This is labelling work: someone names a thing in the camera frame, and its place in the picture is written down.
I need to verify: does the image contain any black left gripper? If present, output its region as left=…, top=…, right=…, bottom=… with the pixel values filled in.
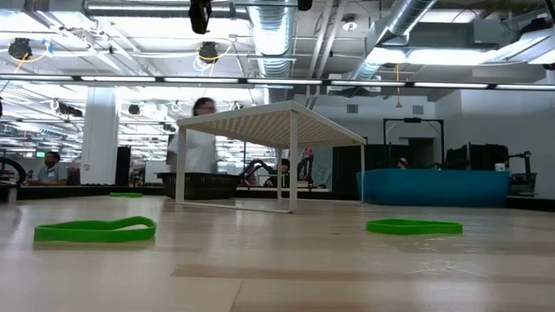
left=188, top=0, right=214, bottom=36

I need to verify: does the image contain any black mesh basket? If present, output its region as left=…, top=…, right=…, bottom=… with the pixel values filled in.
left=156, top=172, right=238, bottom=201

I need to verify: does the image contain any blue plastic tray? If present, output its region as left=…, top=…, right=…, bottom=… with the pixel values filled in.
left=355, top=167, right=512, bottom=209

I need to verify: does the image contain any long ceiling light strip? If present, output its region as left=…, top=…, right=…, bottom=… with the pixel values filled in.
left=0, top=74, right=555, bottom=91

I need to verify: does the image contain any white perforated metal shelf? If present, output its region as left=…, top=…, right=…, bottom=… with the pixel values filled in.
left=175, top=100, right=369, bottom=214

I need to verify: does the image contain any walking person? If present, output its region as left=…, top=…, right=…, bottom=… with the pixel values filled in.
left=166, top=96, right=219, bottom=174

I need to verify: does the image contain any red background robot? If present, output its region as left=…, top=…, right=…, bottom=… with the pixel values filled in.
left=297, top=147, right=320, bottom=183

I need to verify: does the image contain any white building column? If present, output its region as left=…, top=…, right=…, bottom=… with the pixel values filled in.
left=80, top=86, right=121, bottom=186

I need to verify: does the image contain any black tall cabinet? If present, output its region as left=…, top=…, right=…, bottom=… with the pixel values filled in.
left=114, top=146, right=132, bottom=186

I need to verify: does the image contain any black partition panel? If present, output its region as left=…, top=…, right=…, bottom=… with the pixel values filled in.
left=332, top=144, right=434, bottom=203

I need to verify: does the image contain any seated person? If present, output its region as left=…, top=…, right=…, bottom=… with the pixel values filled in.
left=29, top=150, right=69, bottom=186

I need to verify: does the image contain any black background equipment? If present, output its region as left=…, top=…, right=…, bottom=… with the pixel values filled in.
left=444, top=142, right=511, bottom=172

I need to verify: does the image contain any black ceiling fixture yellow cable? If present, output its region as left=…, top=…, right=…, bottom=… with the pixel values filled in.
left=198, top=41, right=220, bottom=65
left=7, top=37, right=34, bottom=61

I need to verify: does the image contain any ribbed silver ventilation duct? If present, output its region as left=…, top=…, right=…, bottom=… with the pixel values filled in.
left=247, top=0, right=300, bottom=79

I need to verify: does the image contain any smooth silver ventilation duct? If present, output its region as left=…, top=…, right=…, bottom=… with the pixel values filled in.
left=346, top=0, right=438, bottom=81

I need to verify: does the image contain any yellow hanging cord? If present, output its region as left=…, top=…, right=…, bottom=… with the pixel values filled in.
left=394, top=63, right=402, bottom=109

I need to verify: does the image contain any black background stand frame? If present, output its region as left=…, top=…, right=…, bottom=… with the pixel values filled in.
left=382, top=116, right=446, bottom=164

